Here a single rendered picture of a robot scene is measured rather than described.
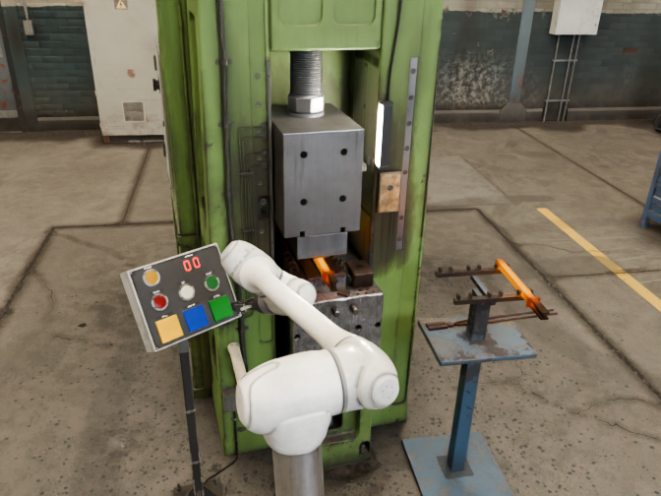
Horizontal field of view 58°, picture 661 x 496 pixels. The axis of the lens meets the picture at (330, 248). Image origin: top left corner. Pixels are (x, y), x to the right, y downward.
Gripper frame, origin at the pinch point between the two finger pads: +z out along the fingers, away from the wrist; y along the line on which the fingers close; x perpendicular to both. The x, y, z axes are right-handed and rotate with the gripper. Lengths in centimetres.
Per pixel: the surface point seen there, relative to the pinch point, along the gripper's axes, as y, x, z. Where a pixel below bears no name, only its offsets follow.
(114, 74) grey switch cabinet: 192, 248, 480
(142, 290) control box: -24.5, 14.9, 13.3
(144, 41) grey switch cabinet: 222, 268, 445
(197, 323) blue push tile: -10.5, -1.7, 12.5
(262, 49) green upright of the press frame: 33, 80, -13
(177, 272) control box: -10.9, 17.0, 13.3
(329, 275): 44.0, -2.7, 6.0
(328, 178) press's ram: 46, 32, -10
